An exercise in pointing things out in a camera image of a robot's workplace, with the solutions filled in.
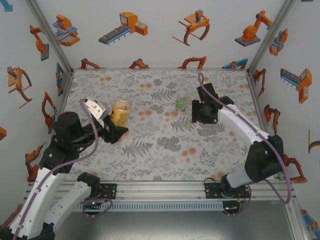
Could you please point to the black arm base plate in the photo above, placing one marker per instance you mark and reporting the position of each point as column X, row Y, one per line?
column 211, row 191
column 111, row 191

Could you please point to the aluminium table side rail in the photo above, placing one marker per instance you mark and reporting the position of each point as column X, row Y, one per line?
column 60, row 105
column 257, row 100

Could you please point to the grey corner bracket plate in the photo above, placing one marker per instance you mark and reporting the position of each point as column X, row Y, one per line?
column 64, row 85

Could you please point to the yellow bottle cap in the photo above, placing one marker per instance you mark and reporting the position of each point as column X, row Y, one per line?
column 188, row 126

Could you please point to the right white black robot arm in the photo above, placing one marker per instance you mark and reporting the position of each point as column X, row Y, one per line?
column 240, row 122

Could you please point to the yellow label tea bottle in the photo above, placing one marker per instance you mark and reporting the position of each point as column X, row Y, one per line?
column 121, row 112

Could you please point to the grey floral tablecloth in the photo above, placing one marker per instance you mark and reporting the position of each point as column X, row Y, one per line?
column 125, row 82

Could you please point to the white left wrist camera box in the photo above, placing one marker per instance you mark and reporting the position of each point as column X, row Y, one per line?
column 96, row 108

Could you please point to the aluminium frame rail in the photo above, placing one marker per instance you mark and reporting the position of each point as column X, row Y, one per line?
column 160, row 190

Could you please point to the clear bottle bright green label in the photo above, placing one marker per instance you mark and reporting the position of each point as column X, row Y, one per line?
column 181, row 106

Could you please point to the aluminium frame leg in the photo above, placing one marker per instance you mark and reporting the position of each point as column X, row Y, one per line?
column 297, row 222

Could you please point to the aluminium frame post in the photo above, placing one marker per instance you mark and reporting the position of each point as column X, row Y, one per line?
column 272, row 30
column 51, row 37

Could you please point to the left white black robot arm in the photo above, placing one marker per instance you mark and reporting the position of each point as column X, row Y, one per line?
column 32, row 205

